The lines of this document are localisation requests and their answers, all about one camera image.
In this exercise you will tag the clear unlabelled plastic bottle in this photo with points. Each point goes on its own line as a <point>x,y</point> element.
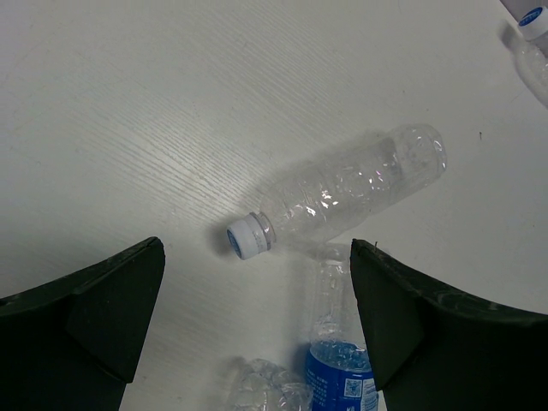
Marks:
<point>340,190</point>

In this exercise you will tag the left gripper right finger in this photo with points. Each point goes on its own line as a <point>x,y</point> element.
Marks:
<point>435,347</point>

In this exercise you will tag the clear bottle light blue label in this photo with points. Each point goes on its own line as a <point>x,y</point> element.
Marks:
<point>263,385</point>

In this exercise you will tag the clear bottle with clear label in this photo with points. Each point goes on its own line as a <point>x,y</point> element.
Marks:
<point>527,45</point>

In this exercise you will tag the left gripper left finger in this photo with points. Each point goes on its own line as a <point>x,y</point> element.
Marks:
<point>75,343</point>

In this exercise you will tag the clear bottle dark blue label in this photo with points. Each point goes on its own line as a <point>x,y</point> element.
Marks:
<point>337,364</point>

